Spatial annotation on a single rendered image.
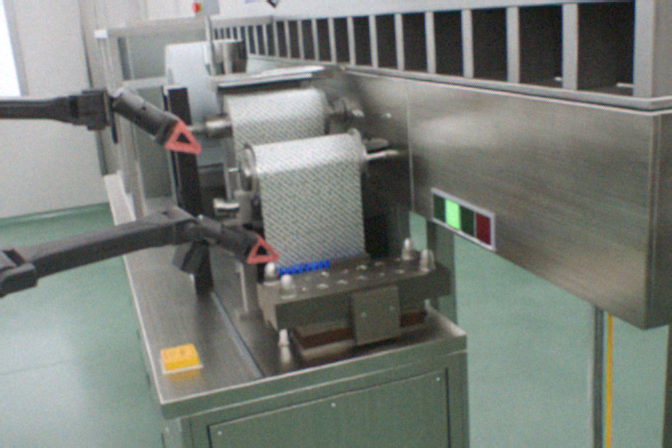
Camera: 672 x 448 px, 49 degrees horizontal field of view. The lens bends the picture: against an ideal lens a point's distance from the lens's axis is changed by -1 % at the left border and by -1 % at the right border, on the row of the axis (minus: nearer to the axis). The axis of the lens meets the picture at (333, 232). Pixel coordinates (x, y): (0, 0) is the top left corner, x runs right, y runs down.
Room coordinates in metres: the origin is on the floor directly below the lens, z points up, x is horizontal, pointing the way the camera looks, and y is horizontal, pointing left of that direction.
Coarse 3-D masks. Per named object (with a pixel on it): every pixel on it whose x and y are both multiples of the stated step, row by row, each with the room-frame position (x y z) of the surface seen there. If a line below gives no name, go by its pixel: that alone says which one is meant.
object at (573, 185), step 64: (384, 128) 1.77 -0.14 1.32; (448, 128) 1.46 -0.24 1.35; (512, 128) 1.24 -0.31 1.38; (576, 128) 1.07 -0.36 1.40; (640, 128) 0.95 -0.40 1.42; (384, 192) 1.80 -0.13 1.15; (448, 192) 1.47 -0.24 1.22; (512, 192) 1.24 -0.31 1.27; (576, 192) 1.07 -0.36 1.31; (640, 192) 0.94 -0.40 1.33; (512, 256) 1.24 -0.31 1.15; (576, 256) 1.07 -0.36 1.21; (640, 256) 0.94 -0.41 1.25; (640, 320) 0.93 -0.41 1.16
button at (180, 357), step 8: (192, 344) 1.50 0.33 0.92; (168, 352) 1.47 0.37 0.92; (176, 352) 1.46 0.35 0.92; (184, 352) 1.46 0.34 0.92; (192, 352) 1.46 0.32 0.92; (168, 360) 1.43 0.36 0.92; (176, 360) 1.43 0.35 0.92; (184, 360) 1.43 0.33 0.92; (192, 360) 1.43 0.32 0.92; (168, 368) 1.42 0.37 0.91; (176, 368) 1.42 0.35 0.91
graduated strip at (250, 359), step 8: (216, 296) 1.85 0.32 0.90; (216, 304) 1.79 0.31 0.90; (224, 312) 1.73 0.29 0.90; (224, 320) 1.68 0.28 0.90; (232, 320) 1.67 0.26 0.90; (232, 328) 1.62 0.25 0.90; (232, 336) 1.58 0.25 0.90; (240, 336) 1.57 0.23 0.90; (240, 344) 1.53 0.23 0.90; (248, 352) 1.48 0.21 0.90; (248, 360) 1.45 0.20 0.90; (256, 360) 1.44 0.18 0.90; (256, 368) 1.40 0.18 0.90; (256, 376) 1.37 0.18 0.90; (264, 376) 1.37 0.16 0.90
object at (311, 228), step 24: (336, 192) 1.68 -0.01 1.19; (360, 192) 1.70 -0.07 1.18; (264, 216) 1.63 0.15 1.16; (288, 216) 1.64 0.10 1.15; (312, 216) 1.66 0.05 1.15; (336, 216) 1.68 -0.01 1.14; (360, 216) 1.70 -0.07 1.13; (288, 240) 1.64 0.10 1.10; (312, 240) 1.66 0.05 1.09; (336, 240) 1.68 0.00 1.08; (360, 240) 1.69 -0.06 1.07; (288, 264) 1.64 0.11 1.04
